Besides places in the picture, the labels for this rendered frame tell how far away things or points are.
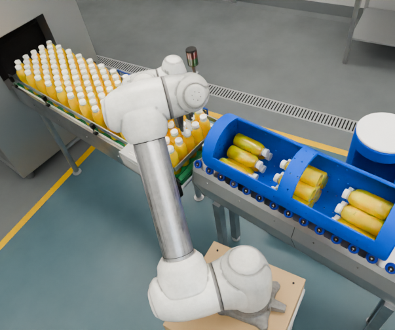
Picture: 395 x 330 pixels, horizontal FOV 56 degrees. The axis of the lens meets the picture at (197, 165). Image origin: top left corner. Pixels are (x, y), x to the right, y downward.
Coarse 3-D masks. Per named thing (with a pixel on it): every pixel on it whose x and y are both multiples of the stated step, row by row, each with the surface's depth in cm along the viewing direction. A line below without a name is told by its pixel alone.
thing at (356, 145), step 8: (352, 136) 190; (352, 144) 188; (360, 144) 180; (352, 152) 190; (360, 152) 182; (368, 152) 178; (376, 152) 175; (352, 160) 193; (360, 160) 218; (368, 160) 217; (376, 160) 178; (384, 160) 176; (392, 160) 175; (360, 168) 223; (368, 168) 222; (376, 168) 218; (384, 168) 214; (392, 168) 207; (384, 176) 217; (392, 176) 209
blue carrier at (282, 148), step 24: (216, 120) 171; (240, 120) 173; (216, 144) 168; (264, 144) 183; (288, 144) 172; (216, 168) 173; (288, 168) 150; (336, 168) 162; (264, 192) 160; (288, 192) 150; (336, 192) 166; (384, 192) 153; (312, 216) 148; (360, 240) 139; (384, 240) 132
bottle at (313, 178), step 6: (288, 162) 160; (306, 168) 155; (306, 174) 154; (312, 174) 153; (318, 174) 152; (300, 180) 157; (306, 180) 154; (312, 180) 152; (318, 180) 154; (312, 186) 154
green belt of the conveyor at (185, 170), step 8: (24, 88) 265; (40, 96) 257; (80, 120) 235; (96, 128) 228; (120, 144) 216; (200, 152) 205; (192, 160) 201; (184, 168) 199; (192, 168) 199; (176, 176) 196; (184, 176) 196
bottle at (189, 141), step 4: (184, 136) 192; (188, 136) 191; (192, 136) 193; (184, 140) 193; (188, 140) 192; (192, 140) 193; (188, 144) 194; (192, 144) 194; (188, 148) 196; (192, 148) 196; (188, 152) 198; (196, 152) 202; (192, 156) 201
